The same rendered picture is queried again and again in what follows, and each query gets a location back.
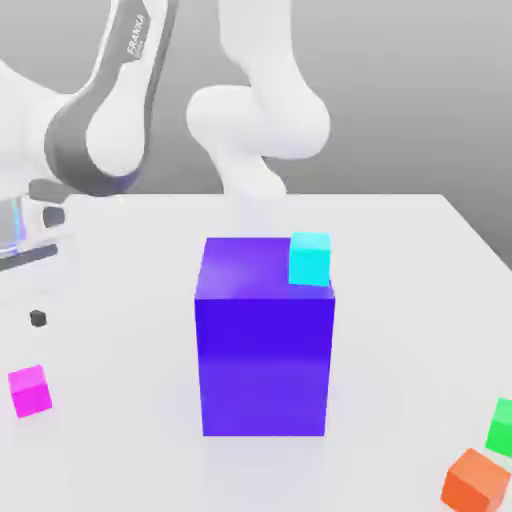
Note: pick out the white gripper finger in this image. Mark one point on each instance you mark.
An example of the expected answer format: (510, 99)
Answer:
(38, 318)

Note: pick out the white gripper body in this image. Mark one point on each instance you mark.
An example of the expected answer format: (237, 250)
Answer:
(32, 256)

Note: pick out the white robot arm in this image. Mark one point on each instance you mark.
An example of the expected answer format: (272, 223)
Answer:
(260, 120)

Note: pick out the small magenta cube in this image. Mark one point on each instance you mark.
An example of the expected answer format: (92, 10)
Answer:
(31, 394)

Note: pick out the small cyan cube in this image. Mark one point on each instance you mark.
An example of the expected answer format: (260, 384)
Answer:
(308, 262)

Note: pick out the small orange cube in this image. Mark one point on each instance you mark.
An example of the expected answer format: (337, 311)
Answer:
(472, 484)

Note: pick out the small green cube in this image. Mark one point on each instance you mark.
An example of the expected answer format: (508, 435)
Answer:
(502, 430)

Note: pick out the large purple box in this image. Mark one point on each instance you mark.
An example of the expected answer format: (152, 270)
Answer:
(264, 360)

